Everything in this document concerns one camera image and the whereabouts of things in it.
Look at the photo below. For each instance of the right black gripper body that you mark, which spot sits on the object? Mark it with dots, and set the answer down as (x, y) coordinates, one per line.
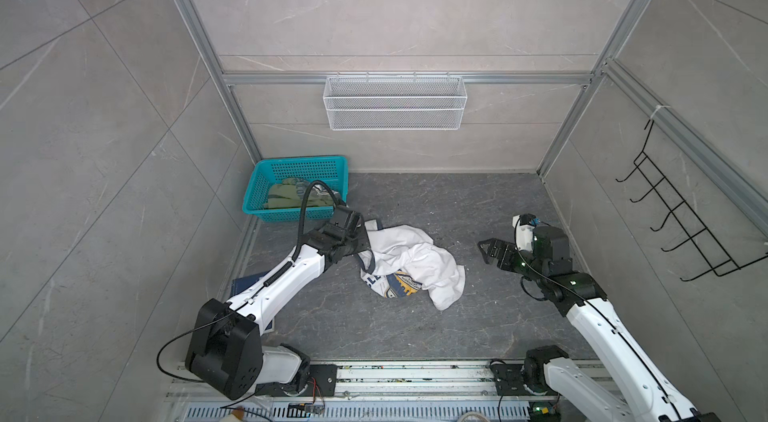
(510, 259)

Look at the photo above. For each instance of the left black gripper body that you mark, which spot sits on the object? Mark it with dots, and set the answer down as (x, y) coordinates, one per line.
(359, 242)

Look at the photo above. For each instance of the white tank top navy trim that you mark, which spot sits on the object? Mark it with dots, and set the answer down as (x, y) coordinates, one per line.
(404, 260)

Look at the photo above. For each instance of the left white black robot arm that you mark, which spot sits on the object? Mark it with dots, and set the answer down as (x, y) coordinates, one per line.
(226, 351)

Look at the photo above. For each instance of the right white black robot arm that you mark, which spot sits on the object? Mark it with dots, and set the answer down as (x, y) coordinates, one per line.
(540, 254)

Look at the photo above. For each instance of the green camouflage tank top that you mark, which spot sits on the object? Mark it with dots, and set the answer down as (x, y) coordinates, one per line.
(291, 192)

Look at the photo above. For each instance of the teal plastic basket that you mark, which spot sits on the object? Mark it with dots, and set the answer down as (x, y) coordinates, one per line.
(332, 170)

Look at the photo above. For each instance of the blue book yellow label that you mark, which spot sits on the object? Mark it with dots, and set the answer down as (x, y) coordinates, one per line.
(246, 287)

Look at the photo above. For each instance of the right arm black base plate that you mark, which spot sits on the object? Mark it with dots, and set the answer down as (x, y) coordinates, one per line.
(526, 378)

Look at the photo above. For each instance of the white wire mesh shelf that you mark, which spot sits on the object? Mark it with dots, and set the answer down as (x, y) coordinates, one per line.
(394, 102)

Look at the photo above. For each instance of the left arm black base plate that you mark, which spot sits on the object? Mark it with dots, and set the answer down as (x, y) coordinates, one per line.
(314, 380)

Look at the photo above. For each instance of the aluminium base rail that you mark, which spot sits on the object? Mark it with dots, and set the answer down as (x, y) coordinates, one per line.
(378, 390)

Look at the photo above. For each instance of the black wire hook rack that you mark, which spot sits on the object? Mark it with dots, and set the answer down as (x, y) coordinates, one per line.
(717, 260)

